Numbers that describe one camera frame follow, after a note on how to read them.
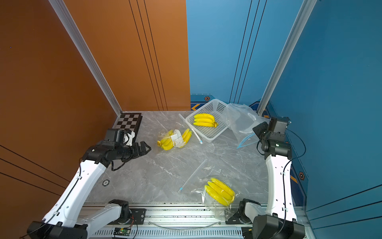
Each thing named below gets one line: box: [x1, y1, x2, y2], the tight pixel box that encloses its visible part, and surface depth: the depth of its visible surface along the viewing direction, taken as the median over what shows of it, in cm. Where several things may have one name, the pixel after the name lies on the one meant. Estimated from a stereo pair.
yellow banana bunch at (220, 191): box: [203, 177, 236, 207], surface depth 80 cm
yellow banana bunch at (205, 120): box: [192, 113, 219, 128], surface depth 107 cm
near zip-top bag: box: [191, 177, 239, 221], surface depth 79 cm
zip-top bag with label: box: [156, 114, 203, 155], surface depth 99 cm
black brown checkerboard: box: [114, 113, 143, 143], surface depth 114 cm
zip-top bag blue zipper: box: [224, 103, 271, 149], surface depth 86 cm
